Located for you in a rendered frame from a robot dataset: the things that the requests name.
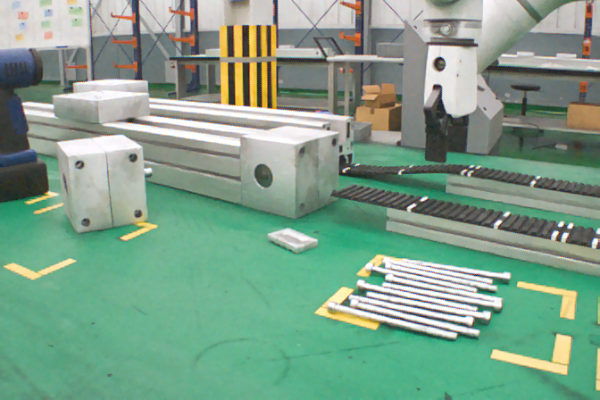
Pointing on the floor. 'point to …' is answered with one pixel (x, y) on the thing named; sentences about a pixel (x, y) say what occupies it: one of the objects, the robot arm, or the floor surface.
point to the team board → (46, 7)
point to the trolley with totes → (392, 52)
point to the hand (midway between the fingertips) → (446, 148)
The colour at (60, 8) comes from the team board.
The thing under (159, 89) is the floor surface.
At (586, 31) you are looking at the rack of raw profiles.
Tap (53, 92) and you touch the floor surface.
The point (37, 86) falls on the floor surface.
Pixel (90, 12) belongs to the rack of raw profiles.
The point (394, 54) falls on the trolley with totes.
